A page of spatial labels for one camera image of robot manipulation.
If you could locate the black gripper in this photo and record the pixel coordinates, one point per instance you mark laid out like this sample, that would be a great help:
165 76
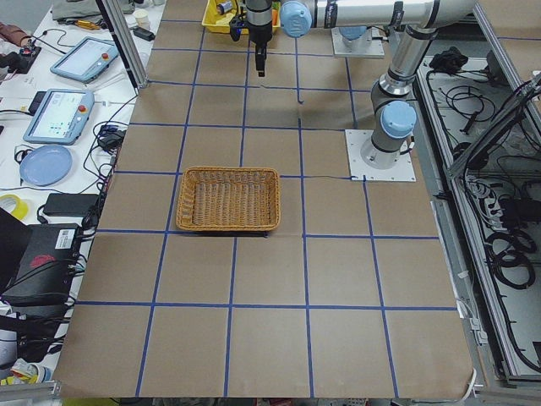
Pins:
259 35

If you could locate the orange toy carrot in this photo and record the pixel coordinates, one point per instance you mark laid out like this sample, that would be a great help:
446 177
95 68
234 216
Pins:
275 16

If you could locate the yellow woven tray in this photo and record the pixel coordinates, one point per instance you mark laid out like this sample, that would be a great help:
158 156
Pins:
216 23

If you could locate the brown wicker basket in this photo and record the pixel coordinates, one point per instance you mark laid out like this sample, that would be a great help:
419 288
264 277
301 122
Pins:
229 199

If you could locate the far teach pendant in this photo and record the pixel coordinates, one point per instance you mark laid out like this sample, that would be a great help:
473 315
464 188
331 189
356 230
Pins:
86 61

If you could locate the teach pendant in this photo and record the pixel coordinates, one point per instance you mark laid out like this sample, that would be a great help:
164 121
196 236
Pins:
86 61
60 118

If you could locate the grey cloth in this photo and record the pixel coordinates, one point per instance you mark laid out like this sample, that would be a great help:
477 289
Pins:
74 9

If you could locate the near teach pendant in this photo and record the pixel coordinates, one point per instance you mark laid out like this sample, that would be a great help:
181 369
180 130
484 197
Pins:
60 118

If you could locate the blue plate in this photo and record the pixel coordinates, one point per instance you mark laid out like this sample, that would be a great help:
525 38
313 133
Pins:
46 165

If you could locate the black power adapter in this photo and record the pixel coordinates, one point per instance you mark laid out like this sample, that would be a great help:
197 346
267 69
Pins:
69 205

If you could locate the black computer box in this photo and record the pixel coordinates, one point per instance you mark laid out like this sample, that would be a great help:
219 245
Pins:
40 263

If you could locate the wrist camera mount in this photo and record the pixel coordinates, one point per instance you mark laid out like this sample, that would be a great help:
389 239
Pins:
238 23

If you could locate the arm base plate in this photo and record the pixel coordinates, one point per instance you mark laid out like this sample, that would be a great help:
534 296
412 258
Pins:
366 163
370 45

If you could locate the aluminium frame post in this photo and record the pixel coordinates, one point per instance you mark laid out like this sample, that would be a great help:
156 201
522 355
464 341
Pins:
122 37

